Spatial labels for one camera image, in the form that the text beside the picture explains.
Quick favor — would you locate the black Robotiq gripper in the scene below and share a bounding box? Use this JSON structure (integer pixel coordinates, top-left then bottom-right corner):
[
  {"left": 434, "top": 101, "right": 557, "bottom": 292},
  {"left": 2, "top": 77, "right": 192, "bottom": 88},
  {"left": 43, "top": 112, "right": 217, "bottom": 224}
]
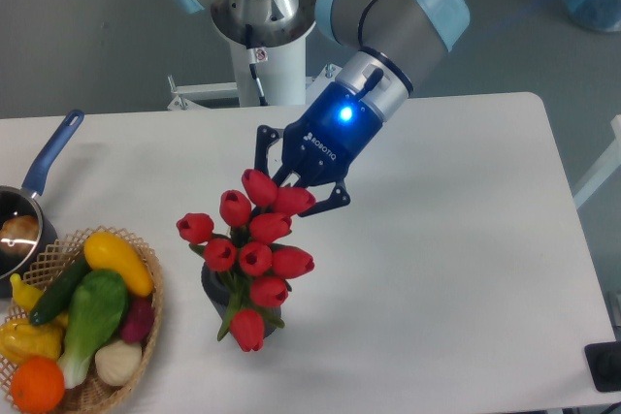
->
[{"left": 254, "top": 82, "right": 383, "bottom": 217}]

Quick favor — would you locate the red tulip bouquet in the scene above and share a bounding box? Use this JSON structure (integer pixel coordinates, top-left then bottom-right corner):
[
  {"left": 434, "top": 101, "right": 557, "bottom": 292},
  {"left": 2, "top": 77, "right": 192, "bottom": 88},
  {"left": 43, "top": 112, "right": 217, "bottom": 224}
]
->
[{"left": 176, "top": 169, "right": 316, "bottom": 352}]

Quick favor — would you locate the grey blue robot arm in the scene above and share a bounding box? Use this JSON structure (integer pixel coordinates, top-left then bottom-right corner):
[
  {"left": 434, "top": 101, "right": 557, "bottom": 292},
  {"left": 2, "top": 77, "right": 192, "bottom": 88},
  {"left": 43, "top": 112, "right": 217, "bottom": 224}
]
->
[{"left": 176, "top": 0, "right": 470, "bottom": 216}]

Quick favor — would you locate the dark grey ribbed vase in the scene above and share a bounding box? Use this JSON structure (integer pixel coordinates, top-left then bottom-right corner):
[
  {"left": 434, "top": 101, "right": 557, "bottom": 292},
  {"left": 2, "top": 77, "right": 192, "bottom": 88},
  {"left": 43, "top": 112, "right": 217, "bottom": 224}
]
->
[{"left": 201, "top": 265, "right": 281, "bottom": 337}]

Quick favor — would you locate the yellow squash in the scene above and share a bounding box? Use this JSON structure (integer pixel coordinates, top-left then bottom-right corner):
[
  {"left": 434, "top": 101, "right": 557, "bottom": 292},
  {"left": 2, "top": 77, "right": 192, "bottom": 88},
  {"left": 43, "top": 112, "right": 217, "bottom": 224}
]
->
[{"left": 83, "top": 231, "right": 154, "bottom": 298}]

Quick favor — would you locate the green bok choy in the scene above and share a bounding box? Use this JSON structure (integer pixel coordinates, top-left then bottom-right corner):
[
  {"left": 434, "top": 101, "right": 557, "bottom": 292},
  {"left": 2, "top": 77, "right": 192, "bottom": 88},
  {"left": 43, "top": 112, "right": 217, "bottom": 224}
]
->
[{"left": 57, "top": 270, "right": 128, "bottom": 390}]

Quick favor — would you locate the white garlic bulb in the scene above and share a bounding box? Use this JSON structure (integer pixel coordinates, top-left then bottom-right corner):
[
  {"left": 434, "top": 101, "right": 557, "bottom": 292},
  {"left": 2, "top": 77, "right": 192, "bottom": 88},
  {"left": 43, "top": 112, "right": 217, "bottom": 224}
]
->
[{"left": 95, "top": 339, "right": 142, "bottom": 387}]

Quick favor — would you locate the green cucumber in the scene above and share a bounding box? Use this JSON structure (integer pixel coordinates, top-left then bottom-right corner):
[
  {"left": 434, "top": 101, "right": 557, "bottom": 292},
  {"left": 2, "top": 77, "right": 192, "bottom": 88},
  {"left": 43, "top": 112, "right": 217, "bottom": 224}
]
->
[{"left": 29, "top": 257, "right": 91, "bottom": 326}]

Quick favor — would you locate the browned bread in pan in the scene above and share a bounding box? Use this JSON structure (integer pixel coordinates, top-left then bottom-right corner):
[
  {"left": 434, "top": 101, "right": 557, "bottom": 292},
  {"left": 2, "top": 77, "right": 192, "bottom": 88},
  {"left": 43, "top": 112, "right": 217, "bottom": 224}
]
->
[{"left": 1, "top": 215, "right": 39, "bottom": 257}]

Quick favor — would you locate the yellow banana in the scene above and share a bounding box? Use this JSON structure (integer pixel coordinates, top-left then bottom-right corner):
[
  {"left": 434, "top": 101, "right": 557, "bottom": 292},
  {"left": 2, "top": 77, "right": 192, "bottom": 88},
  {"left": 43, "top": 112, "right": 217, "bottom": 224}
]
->
[{"left": 9, "top": 273, "right": 69, "bottom": 329}]

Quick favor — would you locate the woven wicker basket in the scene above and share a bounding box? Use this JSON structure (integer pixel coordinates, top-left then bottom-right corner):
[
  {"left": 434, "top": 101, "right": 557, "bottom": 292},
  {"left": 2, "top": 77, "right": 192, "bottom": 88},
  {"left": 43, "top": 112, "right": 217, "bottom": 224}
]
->
[{"left": 22, "top": 226, "right": 164, "bottom": 413}]

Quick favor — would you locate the yellow bell pepper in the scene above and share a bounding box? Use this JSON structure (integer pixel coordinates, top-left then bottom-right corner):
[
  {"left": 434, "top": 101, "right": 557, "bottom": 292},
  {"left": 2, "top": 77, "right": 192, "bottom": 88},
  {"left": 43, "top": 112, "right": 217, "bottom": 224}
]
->
[{"left": 1, "top": 318, "right": 64, "bottom": 366}]

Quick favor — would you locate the orange fruit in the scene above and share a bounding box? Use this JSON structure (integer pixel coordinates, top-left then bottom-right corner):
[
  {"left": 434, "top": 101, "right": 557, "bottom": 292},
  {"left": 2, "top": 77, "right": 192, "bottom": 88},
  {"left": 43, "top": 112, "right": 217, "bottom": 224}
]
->
[{"left": 10, "top": 357, "right": 65, "bottom": 413}]

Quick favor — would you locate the black device at edge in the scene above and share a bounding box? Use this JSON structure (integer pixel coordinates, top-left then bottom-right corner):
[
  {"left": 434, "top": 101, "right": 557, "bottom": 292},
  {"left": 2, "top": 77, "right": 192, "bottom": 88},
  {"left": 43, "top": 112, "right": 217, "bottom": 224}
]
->
[{"left": 584, "top": 341, "right": 621, "bottom": 393}]

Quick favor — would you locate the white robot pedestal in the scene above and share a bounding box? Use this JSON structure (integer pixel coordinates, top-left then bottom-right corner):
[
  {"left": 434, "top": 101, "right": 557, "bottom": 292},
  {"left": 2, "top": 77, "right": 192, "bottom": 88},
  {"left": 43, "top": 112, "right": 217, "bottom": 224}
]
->
[{"left": 167, "top": 0, "right": 345, "bottom": 112}]

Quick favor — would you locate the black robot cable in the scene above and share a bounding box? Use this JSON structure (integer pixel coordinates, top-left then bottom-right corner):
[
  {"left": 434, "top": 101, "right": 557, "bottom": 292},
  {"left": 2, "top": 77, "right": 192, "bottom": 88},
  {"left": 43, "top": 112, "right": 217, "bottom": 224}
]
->
[{"left": 244, "top": 24, "right": 269, "bottom": 107}]

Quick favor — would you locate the blue handled saucepan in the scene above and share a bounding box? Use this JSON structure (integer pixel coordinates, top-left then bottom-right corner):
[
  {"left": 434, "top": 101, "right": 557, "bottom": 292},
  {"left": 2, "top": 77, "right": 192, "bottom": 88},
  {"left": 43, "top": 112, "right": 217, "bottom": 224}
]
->
[{"left": 1, "top": 110, "right": 84, "bottom": 299}]

